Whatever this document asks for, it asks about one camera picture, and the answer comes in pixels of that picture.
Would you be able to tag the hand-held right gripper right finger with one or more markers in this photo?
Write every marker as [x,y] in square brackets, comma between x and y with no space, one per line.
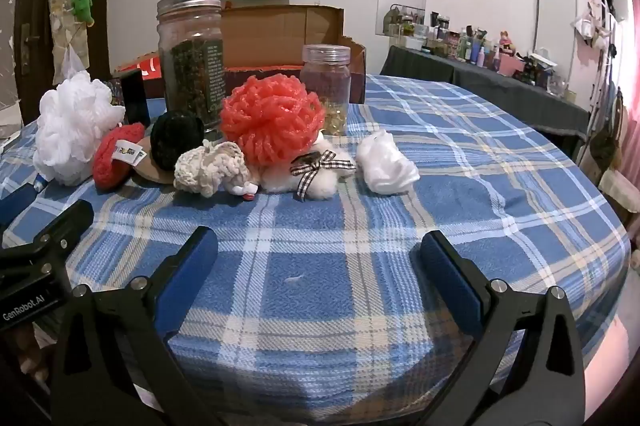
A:
[445,271]

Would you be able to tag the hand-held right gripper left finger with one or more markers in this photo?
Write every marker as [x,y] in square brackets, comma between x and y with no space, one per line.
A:
[192,266]

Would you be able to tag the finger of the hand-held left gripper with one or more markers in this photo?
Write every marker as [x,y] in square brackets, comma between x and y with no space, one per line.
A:
[65,218]
[17,208]

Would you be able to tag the white mesh bath pouf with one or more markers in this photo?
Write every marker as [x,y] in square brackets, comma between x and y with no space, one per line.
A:
[70,126]

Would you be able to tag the cream crochet scrunchie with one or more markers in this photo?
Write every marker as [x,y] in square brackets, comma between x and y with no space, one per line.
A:
[205,166]

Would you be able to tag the white cotton ball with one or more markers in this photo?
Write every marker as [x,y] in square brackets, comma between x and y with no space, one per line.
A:
[385,166]

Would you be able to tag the black mesh bath pouf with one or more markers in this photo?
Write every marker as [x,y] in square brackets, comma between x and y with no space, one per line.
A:
[175,136]

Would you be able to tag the white fluffy bunny hair clip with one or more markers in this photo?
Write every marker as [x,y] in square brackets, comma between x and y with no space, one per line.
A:
[320,183]

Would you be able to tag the coral mesh bath pouf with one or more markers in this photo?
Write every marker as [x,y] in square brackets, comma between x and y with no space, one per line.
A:
[270,116]

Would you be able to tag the large glass jar metal lid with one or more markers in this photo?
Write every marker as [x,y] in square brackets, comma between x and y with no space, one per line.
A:
[190,66]

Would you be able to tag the small clear plastic jar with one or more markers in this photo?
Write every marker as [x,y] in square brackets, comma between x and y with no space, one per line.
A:
[325,81]

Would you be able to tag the cardboard box red inside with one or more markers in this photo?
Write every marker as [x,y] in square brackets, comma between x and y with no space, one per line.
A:
[280,36]

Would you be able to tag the blue plaid blanket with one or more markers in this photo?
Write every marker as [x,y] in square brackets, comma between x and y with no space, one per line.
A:
[350,256]

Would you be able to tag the small black box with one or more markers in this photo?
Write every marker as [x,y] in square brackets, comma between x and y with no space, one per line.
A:
[135,96]

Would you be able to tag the clear plastic bag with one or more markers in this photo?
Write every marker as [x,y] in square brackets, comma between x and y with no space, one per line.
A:
[72,63]

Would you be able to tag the side table with dark cloth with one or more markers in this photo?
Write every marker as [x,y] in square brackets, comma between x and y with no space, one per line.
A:
[500,91]

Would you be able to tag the dark brown door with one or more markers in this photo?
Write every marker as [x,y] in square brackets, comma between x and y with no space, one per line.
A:
[35,6]

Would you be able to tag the hanging door organizer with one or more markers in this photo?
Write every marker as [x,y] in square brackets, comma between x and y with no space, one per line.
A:
[62,6]

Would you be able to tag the green plush toy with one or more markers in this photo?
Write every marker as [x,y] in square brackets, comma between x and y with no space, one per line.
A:
[82,3]

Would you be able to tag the row of cosmetic bottles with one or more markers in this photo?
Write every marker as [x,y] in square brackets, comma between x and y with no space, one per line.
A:
[475,43]

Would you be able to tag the white cabinet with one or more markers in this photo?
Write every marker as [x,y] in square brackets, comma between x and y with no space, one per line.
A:
[555,21]

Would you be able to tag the pink curtain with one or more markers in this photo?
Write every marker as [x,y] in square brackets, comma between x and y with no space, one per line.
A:
[631,56]

